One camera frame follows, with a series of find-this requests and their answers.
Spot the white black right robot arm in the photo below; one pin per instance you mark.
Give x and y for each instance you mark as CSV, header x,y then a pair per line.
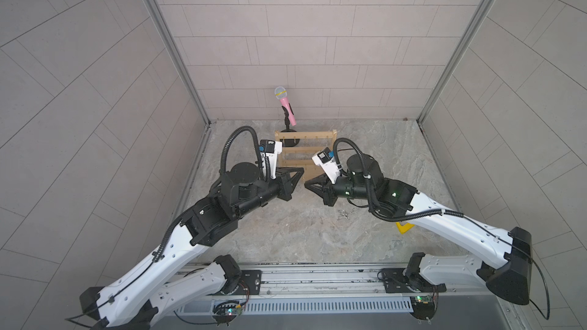
x,y
500,260

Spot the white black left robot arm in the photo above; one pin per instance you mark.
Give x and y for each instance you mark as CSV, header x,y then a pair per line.
x,y
147,293

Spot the aluminium corner frame post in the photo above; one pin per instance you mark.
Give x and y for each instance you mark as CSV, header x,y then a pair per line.
x,y
473,27
174,53

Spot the aluminium corner frame post right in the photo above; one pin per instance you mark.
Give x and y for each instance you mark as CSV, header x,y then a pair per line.
x,y
473,27

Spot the wooden jewelry display stand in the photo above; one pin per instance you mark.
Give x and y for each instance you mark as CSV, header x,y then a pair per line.
x,y
300,147

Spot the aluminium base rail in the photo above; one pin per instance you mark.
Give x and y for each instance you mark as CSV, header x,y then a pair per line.
x,y
339,289

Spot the pink toy microphone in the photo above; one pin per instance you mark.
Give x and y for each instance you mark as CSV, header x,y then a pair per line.
x,y
281,95

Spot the black microphone stand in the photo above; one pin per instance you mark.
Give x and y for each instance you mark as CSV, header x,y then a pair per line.
x,y
288,128

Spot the aluminium corner frame post left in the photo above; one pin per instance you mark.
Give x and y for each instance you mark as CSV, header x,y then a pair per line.
x,y
174,53

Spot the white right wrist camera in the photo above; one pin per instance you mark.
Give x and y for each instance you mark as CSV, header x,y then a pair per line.
x,y
326,160

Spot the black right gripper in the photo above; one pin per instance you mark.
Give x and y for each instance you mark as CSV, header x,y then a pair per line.
x,y
326,191

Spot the yellow plastic triangle piece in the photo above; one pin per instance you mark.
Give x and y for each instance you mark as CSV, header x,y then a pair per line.
x,y
404,227

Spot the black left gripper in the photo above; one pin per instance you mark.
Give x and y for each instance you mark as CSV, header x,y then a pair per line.
x,y
283,186

